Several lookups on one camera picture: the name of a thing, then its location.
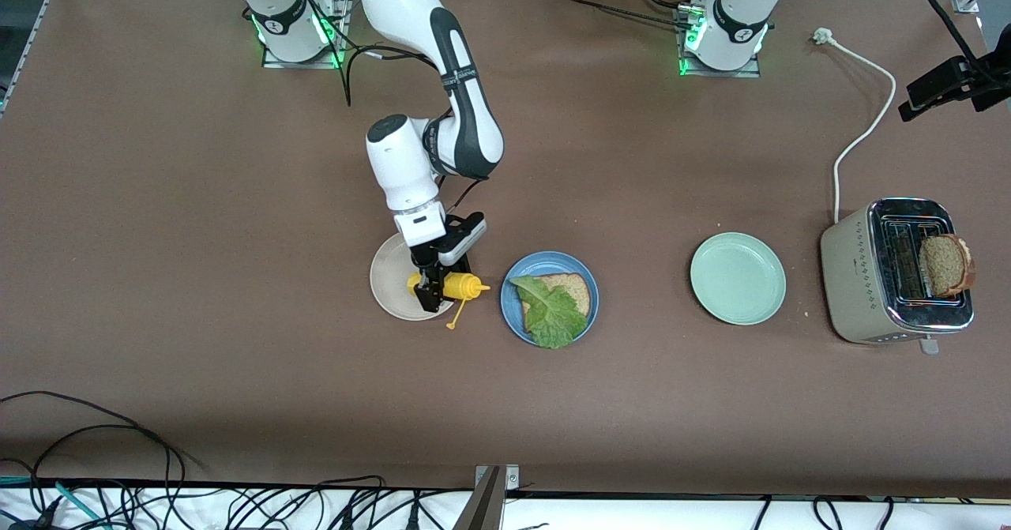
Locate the light green round plate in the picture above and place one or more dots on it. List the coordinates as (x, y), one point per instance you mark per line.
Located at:
(738, 279)

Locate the beige chrome two-slot toaster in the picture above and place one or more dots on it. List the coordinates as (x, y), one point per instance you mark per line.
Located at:
(857, 293)

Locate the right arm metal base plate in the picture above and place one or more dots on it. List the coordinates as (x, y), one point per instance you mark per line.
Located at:
(272, 60)

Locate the green lettuce leaf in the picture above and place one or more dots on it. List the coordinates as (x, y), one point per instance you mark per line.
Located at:
(553, 313)

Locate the yellow mustard squeeze bottle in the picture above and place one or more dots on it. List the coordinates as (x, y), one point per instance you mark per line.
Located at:
(460, 285)

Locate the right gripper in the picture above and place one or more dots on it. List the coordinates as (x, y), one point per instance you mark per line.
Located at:
(422, 259)

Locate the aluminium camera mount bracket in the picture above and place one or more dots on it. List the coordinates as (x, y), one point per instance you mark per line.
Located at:
(486, 498)

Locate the beige round plate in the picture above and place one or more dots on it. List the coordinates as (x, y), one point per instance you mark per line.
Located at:
(387, 277)

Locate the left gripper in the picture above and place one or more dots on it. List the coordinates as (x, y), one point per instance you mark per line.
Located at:
(995, 76)

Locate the blue round plate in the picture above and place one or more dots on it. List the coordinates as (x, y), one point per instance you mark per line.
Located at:
(512, 313)

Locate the brown bread slice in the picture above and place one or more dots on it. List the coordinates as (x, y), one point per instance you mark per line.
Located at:
(946, 265)
(575, 287)

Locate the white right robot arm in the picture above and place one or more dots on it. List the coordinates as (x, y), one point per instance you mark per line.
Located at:
(403, 9)

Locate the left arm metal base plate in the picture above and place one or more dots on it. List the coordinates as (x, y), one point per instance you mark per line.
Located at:
(750, 72)

